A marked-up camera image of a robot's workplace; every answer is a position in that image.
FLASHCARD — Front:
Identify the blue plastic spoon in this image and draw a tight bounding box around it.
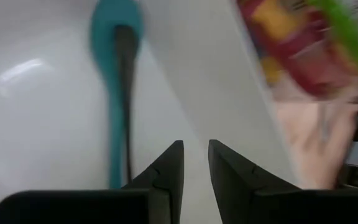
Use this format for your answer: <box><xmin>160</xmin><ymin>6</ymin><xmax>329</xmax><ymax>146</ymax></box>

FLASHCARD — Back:
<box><xmin>89</xmin><ymin>0</ymin><xmax>145</xmax><ymax>190</ymax></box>

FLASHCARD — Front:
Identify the lime chili ramen packet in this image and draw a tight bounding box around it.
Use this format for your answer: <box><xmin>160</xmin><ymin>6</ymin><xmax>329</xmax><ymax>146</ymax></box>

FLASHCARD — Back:
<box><xmin>236</xmin><ymin>0</ymin><xmax>358</xmax><ymax>103</ymax></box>

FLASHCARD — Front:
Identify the white rectangular tray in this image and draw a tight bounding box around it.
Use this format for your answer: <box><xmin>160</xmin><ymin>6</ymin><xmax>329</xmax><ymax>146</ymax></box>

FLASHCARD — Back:
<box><xmin>0</xmin><ymin>0</ymin><xmax>298</xmax><ymax>224</ymax></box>

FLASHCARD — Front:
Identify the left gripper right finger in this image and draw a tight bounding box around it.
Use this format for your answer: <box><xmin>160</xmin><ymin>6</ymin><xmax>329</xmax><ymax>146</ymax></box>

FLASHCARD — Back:
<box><xmin>208</xmin><ymin>139</ymin><xmax>358</xmax><ymax>224</ymax></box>

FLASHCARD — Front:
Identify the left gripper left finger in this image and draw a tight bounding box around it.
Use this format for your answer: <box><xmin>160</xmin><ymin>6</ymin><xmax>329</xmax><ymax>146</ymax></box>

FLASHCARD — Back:
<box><xmin>0</xmin><ymin>139</ymin><xmax>185</xmax><ymax>224</ymax></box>

